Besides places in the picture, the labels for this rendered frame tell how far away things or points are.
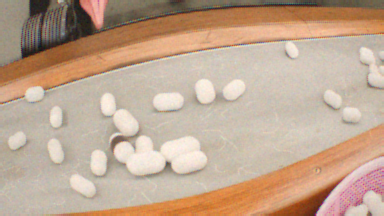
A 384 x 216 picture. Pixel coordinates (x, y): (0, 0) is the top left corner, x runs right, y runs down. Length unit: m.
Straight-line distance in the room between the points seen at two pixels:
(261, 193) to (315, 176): 0.06
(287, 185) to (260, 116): 0.16
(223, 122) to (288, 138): 0.08
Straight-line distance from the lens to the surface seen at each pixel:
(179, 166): 0.44
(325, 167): 0.42
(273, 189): 0.39
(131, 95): 0.58
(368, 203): 0.42
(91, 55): 0.66
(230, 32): 0.70
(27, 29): 0.88
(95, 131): 0.53
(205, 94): 0.54
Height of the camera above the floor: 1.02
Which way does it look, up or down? 31 degrees down
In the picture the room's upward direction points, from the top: 4 degrees counter-clockwise
